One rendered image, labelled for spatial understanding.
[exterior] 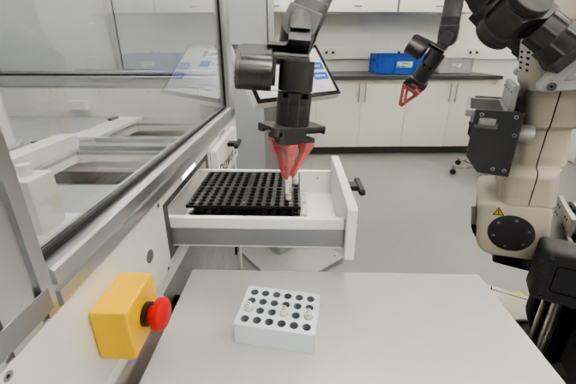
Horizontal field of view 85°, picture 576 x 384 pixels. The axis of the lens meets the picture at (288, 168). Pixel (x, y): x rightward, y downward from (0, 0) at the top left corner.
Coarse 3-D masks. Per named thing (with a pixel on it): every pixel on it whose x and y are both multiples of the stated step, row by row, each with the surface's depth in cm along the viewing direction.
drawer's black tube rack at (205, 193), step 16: (208, 176) 75; (224, 176) 76; (240, 176) 76; (256, 176) 76; (272, 176) 76; (208, 192) 68; (224, 192) 68; (240, 192) 67; (256, 192) 67; (272, 192) 67; (208, 208) 66; (224, 208) 66; (240, 208) 66; (256, 208) 61; (272, 208) 61; (288, 208) 61
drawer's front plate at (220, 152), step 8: (232, 128) 108; (224, 136) 98; (232, 136) 106; (216, 144) 90; (224, 144) 93; (216, 152) 85; (224, 152) 93; (216, 160) 85; (224, 160) 94; (232, 160) 106; (216, 168) 86
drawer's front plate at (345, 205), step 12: (336, 156) 80; (336, 168) 72; (336, 180) 70; (336, 192) 70; (348, 192) 60; (336, 204) 70; (348, 204) 56; (336, 216) 70; (348, 216) 55; (348, 228) 56; (348, 240) 56; (348, 252) 57
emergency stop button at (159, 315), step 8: (160, 304) 38; (168, 304) 40; (152, 312) 38; (160, 312) 38; (168, 312) 40; (152, 320) 37; (160, 320) 38; (168, 320) 40; (152, 328) 38; (160, 328) 38
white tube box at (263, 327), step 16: (256, 288) 55; (272, 288) 54; (256, 304) 51; (272, 304) 52; (288, 304) 52; (304, 304) 51; (240, 320) 48; (256, 320) 49; (272, 320) 48; (288, 320) 48; (304, 320) 48; (240, 336) 48; (256, 336) 48; (272, 336) 47; (288, 336) 46; (304, 336) 46; (304, 352) 47
